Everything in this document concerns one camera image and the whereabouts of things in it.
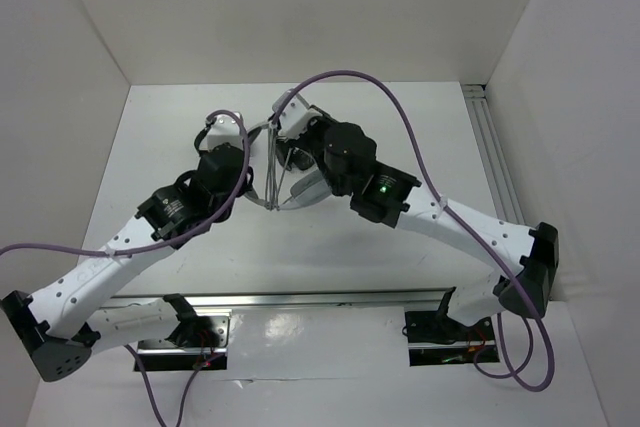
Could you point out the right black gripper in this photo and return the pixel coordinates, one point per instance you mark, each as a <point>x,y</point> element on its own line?
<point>312,126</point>

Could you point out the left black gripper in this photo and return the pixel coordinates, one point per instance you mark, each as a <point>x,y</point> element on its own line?
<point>211,148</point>

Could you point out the grey white headphones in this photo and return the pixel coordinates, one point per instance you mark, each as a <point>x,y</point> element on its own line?
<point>306,192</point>

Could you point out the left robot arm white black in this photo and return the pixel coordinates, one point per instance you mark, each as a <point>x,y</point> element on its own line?
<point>65,323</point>

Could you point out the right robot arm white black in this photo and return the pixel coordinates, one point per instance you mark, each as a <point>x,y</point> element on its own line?
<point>524,259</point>

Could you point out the left black headphones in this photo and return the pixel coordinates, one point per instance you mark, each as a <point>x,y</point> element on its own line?
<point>200,137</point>

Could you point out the black headphones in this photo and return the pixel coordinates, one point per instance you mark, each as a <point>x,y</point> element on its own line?
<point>200,137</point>
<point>291,157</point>

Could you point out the right black headphones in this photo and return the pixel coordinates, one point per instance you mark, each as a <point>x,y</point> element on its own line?
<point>291,157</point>

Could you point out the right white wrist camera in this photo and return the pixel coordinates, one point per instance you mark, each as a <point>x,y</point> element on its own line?
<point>295,117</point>

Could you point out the aluminium side rail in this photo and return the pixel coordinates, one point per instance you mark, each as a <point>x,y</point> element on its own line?
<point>500,182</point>

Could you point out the aluminium front rail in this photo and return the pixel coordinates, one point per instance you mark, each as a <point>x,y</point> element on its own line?
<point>401,297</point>

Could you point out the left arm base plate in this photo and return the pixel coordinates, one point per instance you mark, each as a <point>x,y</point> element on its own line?
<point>207,348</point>

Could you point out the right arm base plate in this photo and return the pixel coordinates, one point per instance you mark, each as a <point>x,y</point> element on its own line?
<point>432,343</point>

